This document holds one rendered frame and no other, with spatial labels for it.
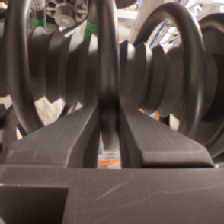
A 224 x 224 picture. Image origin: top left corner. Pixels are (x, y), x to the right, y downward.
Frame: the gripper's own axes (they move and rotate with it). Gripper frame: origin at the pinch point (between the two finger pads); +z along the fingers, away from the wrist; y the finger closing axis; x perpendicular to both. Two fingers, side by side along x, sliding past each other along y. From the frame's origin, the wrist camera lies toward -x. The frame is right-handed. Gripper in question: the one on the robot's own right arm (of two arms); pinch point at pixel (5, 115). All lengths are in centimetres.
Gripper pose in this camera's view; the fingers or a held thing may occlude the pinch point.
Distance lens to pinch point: 19.8
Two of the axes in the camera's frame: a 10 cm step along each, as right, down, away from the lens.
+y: 9.8, 1.9, -0.5
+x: -1.3, 4.4, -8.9
